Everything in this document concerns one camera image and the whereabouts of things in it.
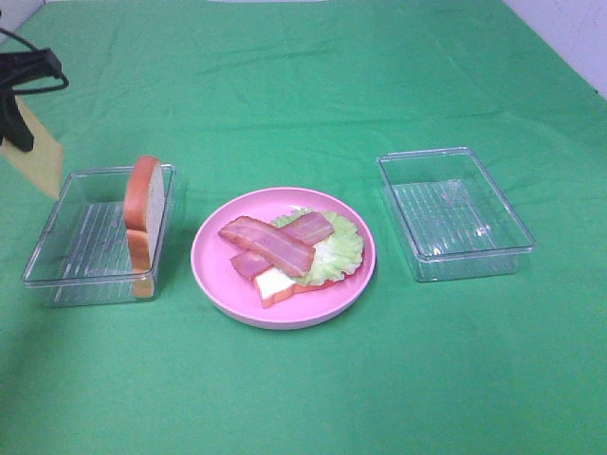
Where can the green lettuce leaf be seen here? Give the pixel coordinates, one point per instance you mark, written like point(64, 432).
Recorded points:
point(338, 245)

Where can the streaky bacon strip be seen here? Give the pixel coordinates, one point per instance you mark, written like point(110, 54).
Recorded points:
point(265, 246)

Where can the yellow cheese slice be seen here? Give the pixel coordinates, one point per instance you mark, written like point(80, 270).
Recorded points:
point(43, 165)

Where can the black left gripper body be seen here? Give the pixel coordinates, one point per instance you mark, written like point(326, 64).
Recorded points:
point(18, 68)

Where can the toast bread slice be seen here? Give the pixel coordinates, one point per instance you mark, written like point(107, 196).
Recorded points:
point(274, 286)
point(143, 208)

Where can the pink ham strip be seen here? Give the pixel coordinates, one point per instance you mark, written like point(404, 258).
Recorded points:
point(289, 247)

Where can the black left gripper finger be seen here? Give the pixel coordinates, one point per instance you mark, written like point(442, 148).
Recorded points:
point(13, 125)

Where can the clear right plastic container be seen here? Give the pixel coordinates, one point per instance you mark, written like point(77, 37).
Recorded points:
point(452, 219)

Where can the clear plastic container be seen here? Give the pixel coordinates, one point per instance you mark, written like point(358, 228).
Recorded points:
point(452, 219)
point(82, 257)

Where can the clear left plastic container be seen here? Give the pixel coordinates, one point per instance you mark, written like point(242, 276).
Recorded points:
point(82, 257)

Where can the pink round plate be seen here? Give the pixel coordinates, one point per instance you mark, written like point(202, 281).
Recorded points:
point(238, 298)

